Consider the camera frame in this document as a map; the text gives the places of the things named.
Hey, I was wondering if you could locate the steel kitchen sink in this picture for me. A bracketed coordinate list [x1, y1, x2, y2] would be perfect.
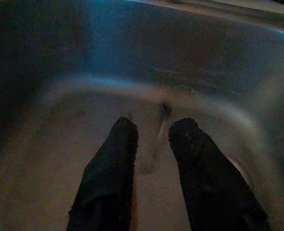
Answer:
[0, 0, 284, 231]

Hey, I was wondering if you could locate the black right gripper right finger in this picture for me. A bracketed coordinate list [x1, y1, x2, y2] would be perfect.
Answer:
[168, 117, 271, 231]

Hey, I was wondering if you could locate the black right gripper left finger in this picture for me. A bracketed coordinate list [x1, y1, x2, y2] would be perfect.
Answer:
[66, 116, 139, 231]

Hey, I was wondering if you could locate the metal utensil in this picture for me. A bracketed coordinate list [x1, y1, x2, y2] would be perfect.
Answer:
[141, 96, 174, 174]

